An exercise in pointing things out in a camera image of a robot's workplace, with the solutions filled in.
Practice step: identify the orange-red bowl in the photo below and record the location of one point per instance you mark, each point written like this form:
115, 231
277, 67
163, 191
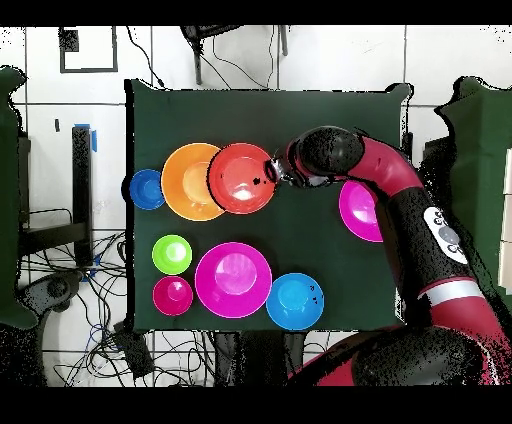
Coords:
242, 180

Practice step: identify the large pink bowl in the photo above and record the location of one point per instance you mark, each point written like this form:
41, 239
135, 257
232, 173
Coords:
234, 280
358, 212

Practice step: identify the large orange bowl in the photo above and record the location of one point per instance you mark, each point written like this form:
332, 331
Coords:
180, 180

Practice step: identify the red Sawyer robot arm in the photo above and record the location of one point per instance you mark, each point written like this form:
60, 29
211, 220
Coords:
380, 164

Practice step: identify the dark green tablecloth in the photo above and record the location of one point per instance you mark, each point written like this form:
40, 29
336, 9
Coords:
300, 120

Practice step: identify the light blue bowl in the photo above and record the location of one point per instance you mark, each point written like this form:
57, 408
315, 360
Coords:
295, 302

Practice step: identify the small dark blue bowl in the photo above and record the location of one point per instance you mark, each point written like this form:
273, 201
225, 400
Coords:
146, 190

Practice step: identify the small green bowl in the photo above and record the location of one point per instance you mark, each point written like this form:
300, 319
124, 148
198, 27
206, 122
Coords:
172, 254

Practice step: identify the small crimson bowl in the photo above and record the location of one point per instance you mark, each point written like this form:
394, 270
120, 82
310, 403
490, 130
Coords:
172, 296

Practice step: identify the blue tape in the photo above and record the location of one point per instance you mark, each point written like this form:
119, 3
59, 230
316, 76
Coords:
94, 142

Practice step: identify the black bench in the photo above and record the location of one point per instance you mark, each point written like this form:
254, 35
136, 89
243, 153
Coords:
82, 180

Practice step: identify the green-covered side table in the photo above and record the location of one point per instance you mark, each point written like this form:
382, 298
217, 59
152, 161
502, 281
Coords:
480, 160
8, 200

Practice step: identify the small black marker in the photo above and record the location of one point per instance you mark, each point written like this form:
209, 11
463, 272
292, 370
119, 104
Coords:
57, 125

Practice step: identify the black power brick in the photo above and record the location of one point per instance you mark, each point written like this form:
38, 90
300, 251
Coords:
134, 352

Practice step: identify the white boxes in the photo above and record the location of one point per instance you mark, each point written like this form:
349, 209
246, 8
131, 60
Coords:
507, 220

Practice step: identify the grey office chair base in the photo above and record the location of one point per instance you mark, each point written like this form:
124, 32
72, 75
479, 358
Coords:
56, 288

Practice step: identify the black square frame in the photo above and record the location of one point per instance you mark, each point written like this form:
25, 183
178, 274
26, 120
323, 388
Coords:
68, 40

